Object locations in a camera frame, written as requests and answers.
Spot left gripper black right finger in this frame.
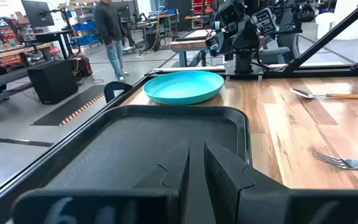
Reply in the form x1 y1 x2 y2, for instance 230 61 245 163
204 139 358 224

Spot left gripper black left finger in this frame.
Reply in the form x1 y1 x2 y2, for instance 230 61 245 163
12 141 191 224

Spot teal plastic plate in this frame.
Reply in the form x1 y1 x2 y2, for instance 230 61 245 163
142 70 225 106

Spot fork with orange handle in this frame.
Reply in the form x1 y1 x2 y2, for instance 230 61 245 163
312 150 358 170

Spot spoon with wooden handle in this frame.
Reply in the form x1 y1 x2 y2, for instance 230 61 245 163
289 87 358 100

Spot black plastic tray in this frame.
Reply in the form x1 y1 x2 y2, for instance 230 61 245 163
40 105 252 224

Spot wood-topped metal table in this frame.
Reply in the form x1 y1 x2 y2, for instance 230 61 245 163
168 39 211 68

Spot black orange-striped floor mat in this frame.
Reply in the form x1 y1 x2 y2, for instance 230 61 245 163
31 83 106 127

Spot person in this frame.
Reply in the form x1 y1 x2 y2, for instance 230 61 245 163
93 0 130 82

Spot black arched clamp hook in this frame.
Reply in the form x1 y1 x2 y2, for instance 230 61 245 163
103 81 133 103

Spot blue storage bins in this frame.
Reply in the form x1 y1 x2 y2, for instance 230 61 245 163
71 20 101 47

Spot black equipment box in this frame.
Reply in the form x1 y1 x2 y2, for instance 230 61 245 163
27 58 79 105

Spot long wooden workbench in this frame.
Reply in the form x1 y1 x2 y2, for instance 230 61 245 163
0 42 53 63

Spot black computer monitor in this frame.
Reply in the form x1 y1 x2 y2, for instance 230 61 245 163
21 0 55 28

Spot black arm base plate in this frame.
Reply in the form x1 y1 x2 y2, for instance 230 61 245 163
224 60 265 78

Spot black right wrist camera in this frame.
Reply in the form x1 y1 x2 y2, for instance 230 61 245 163
218 1 246 26

